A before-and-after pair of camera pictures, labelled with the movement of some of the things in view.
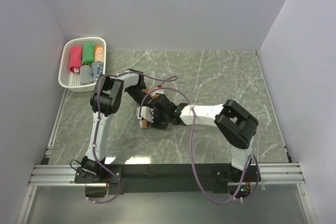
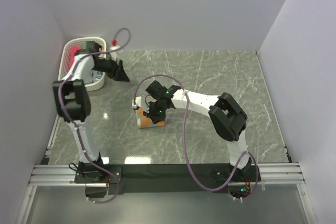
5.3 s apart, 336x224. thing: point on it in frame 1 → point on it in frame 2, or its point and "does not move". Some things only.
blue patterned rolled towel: x=97 y=69 does not move
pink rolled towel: x=75 y=59 does not move
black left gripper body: x=135 y=92 → x=108 y=66
